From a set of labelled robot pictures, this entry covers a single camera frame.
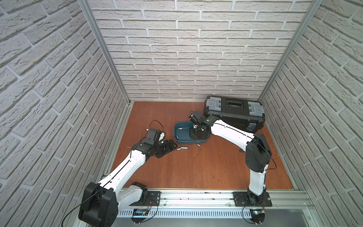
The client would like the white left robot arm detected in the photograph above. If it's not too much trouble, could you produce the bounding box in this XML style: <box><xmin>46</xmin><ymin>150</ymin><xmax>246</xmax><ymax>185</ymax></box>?
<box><xmin>78</xmin><ymin>139</ymin><xmax>177</xmax><ymax>227</ymax></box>

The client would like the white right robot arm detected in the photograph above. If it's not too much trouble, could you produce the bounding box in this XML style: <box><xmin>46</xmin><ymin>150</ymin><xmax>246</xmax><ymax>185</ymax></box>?
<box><xmin>190</xmin><ymin>115</ymin><xmax>272</xmax><ymax>198</ymax></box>

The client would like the teal plastic storage box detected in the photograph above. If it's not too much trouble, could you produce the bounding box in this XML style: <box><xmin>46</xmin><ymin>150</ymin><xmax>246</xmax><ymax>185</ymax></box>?
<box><xmin>174</xmin><ymin>121</ymin><xmax>208</xmax><ymax>145</ymax></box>

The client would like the black grey toolbox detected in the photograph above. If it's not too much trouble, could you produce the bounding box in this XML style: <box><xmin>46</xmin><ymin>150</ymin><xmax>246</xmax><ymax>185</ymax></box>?
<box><xmin>203</xmin><ymin>96</ymin><xmax>265</xmax><ymax>133</ymax></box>

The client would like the left controller board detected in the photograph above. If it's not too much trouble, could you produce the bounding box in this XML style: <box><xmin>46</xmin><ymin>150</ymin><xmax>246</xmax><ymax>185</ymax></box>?
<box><xmin>131</xmin><ymin>209</ymin><xmax>150</xmax><ymax>224</ymax></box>

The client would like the controller board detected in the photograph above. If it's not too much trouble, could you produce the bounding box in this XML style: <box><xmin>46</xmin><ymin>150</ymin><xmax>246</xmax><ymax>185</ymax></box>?
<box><xmin>131</xmin><ymin>209</ymin><xmax>150</xmax><ymax>224</ymax></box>
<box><xmin>250</xmin><ymin>210</ymin><xmax>265</xmax><ymax>225</ymax></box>

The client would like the right controller board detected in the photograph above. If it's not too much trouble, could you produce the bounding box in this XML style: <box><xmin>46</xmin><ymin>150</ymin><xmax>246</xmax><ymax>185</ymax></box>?
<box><xmin>250</xmin><ymin>210</ymin><xmax>265</xmax><ymax>225</ymax></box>

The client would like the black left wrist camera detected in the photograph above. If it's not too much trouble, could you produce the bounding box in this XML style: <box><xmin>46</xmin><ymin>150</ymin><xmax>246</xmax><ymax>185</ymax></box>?
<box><xmin>144</xmin><ymin>129</ymin><xmax>165</xmax><ymax>146</ymax></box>

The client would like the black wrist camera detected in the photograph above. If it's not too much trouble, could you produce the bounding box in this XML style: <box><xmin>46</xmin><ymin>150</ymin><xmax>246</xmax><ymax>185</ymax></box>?
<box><xmin>144</xmin><ymin>129</ymin><xmax>165</xmax><ymax>146</ymax></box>
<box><xmin>189</xmin><ymin>111</ymin><xmax>203</xmax><ymax>126</ymax></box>

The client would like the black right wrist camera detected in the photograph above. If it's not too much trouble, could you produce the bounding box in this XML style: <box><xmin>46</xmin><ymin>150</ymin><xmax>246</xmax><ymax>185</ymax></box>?
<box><xmin>189</xmin><ymin>111</ymin><xmax>203</xmax><ymax>126</ymax></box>

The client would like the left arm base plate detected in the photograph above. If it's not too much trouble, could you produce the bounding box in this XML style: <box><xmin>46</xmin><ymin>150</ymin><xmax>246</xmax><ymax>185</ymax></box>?
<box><xmin>133</xmin><ymin>191</ymin><xmax>161</xmax><ymax>206</ymax></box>

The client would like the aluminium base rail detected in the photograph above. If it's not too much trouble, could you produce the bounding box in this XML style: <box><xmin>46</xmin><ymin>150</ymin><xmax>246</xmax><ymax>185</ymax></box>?
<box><xmin>117</xmin><ymin>189</ymin><xmax>314</xmax><ymax>220</ymax></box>

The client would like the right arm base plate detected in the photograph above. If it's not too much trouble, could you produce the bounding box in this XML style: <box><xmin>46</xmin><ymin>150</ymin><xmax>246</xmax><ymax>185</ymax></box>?
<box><xmin>232</xmin><ymin>191</ymin><xmax>272</xmax><ymax>207</ymax></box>

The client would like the aluminium frame post left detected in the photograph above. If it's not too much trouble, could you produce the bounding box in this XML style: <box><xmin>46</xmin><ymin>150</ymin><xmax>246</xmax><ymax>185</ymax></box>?
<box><xmin>78</xmin><ymin>0</ymin><xmax>131</xmax><ymax>105</ymax></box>

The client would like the aluminium frame post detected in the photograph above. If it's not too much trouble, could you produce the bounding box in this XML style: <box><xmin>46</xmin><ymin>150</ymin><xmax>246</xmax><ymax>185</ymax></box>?
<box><xmin>78</xmin><ymin>0</ymin><xmax>131</xmax><ymax>105</ymax></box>
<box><xmin>258</xmin><ymin>0</ymin><xmax>323</xmax><ymax>102</ymax></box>

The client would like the aluminium frame post right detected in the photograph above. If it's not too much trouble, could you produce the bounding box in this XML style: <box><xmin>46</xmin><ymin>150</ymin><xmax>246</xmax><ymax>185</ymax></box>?
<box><xmin>258</xmin><ymin>0</ymin><xmax>323</xmax><ymax>102</ymax></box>

